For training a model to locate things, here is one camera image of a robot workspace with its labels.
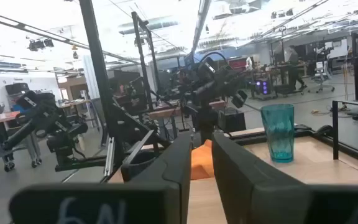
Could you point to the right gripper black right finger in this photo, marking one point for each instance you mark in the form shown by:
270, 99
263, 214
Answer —
253, 193

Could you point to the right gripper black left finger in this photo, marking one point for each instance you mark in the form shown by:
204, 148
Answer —
154, 193

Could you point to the black neighbouring-station robot arm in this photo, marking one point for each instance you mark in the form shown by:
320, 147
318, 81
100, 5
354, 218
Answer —
47, 124

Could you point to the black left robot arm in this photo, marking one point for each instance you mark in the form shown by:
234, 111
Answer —
205, 93

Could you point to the computer tower with purple lights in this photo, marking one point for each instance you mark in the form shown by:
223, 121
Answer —
262, 87

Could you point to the orange cloth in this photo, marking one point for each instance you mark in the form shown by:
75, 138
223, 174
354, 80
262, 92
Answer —
201, 161

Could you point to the person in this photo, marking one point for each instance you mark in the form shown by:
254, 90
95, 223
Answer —
294, 68

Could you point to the grey office chair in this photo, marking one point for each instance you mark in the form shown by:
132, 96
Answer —
321, 76

